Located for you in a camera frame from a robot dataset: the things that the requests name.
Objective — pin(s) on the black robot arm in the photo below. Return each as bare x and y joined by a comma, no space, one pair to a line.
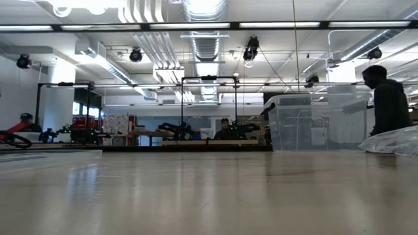
176,129

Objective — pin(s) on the person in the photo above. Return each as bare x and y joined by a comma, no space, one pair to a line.
26,117
388,104
224,134

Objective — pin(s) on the brown wooden table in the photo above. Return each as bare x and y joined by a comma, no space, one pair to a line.
150,133

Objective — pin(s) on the black ceiling spotlight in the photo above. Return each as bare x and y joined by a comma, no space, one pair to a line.
23,62
136,55
375,53
312,79
252,45

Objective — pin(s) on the white ceiling pipe bundle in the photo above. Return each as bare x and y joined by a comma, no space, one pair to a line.
153,45

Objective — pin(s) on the white patterned panel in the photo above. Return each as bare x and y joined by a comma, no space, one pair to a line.
116,124

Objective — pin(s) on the clear plastic storage box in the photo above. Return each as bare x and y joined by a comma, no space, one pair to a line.
326,137

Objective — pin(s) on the overhead black light bar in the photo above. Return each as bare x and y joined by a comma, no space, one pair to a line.
98,27

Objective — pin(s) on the clear plastic bag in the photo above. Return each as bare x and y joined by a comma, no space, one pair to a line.
395,140

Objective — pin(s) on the red plastic object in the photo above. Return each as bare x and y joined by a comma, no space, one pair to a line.
16,128

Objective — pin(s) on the black robot station frame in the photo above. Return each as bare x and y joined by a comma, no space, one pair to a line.
209,77
37,107

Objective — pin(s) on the black aluminium table frame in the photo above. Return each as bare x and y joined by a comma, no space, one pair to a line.
163,149

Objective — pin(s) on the ribbed silver air duct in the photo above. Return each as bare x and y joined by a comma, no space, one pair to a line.
204,45

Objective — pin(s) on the grey round ceiling duct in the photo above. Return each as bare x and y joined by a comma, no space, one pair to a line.
392,32

